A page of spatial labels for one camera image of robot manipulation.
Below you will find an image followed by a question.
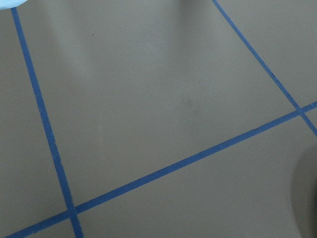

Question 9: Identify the light blue cloth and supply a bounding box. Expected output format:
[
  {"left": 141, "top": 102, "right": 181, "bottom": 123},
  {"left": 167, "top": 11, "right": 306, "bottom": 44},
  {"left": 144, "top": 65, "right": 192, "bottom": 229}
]
[{"left": 0, "top": 0, "right": 27, "bottom": 10}]

